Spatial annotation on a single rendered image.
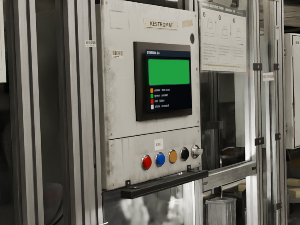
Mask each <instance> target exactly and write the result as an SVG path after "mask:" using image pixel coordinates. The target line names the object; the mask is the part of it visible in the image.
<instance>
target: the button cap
mask: <svg viewBox="0 0 300 225"><path fill-rule="evenodd" d="M157 162H158V164H159V165H163V164H164V163H165V156H164V155H163V154H159V155H158V157H157Z"/></svg>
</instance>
